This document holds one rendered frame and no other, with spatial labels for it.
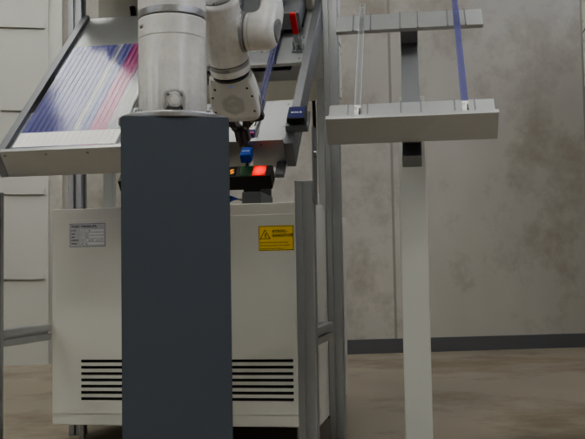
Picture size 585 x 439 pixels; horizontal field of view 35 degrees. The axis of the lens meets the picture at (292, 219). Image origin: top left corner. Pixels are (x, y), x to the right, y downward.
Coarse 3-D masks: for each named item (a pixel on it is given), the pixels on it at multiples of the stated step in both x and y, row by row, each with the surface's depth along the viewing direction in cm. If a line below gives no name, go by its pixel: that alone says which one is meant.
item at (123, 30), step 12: (312, 12) 253; (96, 24) 264; (108, 24) 263; (120, 24) 262; (132, 24) 261; (84, 36) 259; (96, 36) 258; (108, 36) 258; (120, 36) 256; (132, 36) 256; (288, 36) 244; (72, 48) 254; (288, 48) 238; (252, 60) 235; (264, 60) 235; (276, 60) 233; (288, 60) 233; (300, 60) 232; (264, 72) 239
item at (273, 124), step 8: (208, 104) 221; (264, 104) 217; (272, 104) 217; (280, 104) 217; (288, 104) 216; (264, 112) 215; (272, 112) 214; (280, 112) 214; (264, 120) 212; (272, 120) 211; (280, 120) 211; (264, 128) 209; (272, 128) 209; (280, 128) 208; (232, 136) 208; (256, 136) 206; (264, 136) 207; (272, 136) 206; (280, 136) 206
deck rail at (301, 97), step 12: (312, 24) 244; (312, 36) 239; (312, 48) 234; (312, 60) 233; (300, 72) 225; (312, 72) 233; (300, 84) 220; (300, 96) 216; (288, 132) 204; (300, 132) 212; (288, 144) 201; (288, 156) 203
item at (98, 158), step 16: (256, 144) 202; (272, 144) 202; (16, 160) 213; (32, 160) 212; (48, 160) 212; (64, 160) 211; (80, 160) 211; (96, 160) 210; (112, 160) 210; (240, 160) 205; (256, 160) 205; (272, 160) 204; (16, 176) 216
